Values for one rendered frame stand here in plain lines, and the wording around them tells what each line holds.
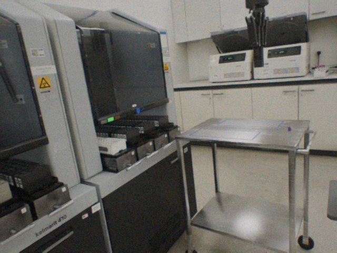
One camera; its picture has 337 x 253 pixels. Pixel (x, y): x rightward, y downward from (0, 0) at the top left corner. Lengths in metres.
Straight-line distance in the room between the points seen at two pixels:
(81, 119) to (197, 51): 3.22
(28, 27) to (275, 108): 2.73
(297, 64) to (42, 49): 2.63
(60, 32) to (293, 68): 2.54
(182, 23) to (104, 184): 3.11
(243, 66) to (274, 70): 0.36
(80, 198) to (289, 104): 2.61
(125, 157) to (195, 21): 2.88
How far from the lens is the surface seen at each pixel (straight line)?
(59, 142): 1.14
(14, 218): 1.00
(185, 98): 3.66
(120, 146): 1.29
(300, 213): 1.74
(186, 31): 3.93
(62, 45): 1.18
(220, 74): 3.40
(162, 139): 1.51
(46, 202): 1.05
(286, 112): 3.24
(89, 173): 1.25
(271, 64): 3.22
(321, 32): 3.78
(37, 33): 1.13
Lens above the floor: 1.20
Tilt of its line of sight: 14 degrees down
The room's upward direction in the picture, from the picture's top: 7 degrees counter-clockwise
